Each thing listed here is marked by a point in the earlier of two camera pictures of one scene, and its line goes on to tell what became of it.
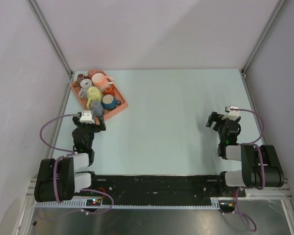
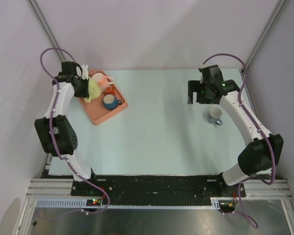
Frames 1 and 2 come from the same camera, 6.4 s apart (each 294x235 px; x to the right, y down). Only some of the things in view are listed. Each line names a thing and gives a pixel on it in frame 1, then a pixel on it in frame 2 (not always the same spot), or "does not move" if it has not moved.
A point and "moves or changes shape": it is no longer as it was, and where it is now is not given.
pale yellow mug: [93, 94] moves or changes shape
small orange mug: [109, 90] does not move
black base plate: [129, 190] does not move
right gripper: [215, 117] to [195, 86]
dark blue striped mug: [109, 102] does not move
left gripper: [98, 128] to [85, 94]
